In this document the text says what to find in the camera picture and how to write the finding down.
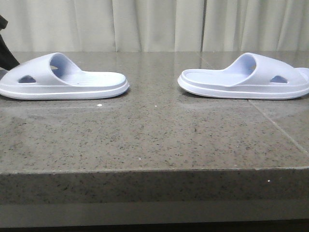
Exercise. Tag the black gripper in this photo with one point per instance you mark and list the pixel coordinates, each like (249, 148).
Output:
(7, 59)

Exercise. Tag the grey-green curtain left panel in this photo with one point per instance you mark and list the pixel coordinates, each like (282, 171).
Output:
(103, 25)

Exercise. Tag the light blue right-side slipper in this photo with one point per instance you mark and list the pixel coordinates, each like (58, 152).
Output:
(250, 76)

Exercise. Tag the light blue left-side slipper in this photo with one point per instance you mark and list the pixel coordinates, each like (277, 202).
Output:
(56, 77)

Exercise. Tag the grey-green curtain right panel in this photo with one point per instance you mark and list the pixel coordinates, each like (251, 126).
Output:
(256, 25)

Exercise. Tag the grey-green curtain panel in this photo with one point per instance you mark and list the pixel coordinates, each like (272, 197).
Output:
(103, 25)
(256, 25)

